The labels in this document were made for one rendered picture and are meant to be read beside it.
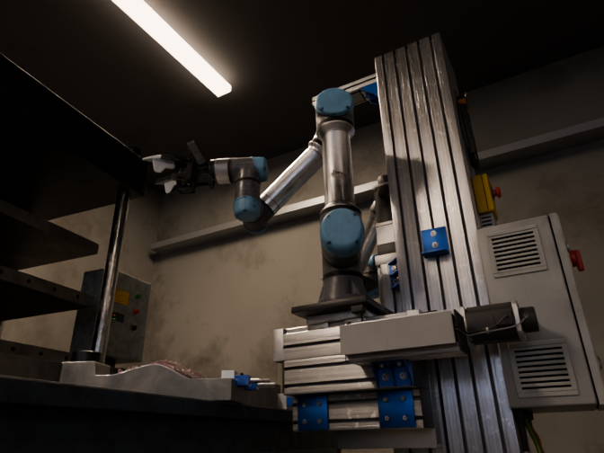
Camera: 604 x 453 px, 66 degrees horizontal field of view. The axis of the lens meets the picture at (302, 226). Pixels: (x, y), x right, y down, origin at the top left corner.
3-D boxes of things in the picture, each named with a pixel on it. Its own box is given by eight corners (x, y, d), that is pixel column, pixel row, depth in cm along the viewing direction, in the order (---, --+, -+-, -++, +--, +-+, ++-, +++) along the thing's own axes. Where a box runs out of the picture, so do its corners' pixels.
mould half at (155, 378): (251, 406, 143) (252, 369, 148) (230, 400, 120) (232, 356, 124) (94, 411, 147) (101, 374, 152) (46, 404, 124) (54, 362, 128)
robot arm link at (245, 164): (265, 175, 133) (265, 150, 136) (226, 177, 133) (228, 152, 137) (269, 189, 140) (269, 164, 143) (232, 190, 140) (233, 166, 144)
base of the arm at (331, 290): (378, 311, 135) (376, 279, 139) (358, 299, 123) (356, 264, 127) (332, 318, 142) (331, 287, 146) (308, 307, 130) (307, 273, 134)
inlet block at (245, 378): (270, 391, 130) (270, 371, 132) (268, 389, 125) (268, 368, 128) (225, 393, 131) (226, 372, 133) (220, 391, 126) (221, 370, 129)
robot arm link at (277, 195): (332, 128, 165) (235, 224, 152) (332, 107, 155) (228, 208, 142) (358, 145, 161) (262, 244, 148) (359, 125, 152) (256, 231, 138)
